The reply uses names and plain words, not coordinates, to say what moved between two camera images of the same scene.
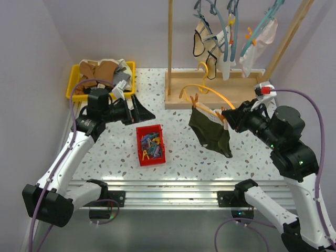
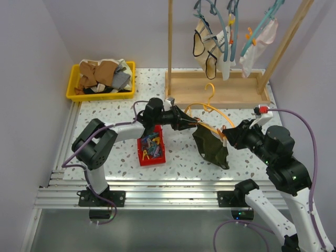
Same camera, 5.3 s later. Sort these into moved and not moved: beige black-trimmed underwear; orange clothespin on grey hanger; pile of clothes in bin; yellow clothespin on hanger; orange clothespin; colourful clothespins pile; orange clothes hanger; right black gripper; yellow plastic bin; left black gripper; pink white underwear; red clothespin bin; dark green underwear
Moved: dark green underwear; right black gripper; orange clothes hanger; left black gripper; orange clothespin
Not moved: pink white underwear; beige black-trimmed underwear; red clothespin bin; colourful clothespins pile; orange clothespin on grey hanger; yellow clothespin on hanger; pile of clothes in bin; yellow plastic bin
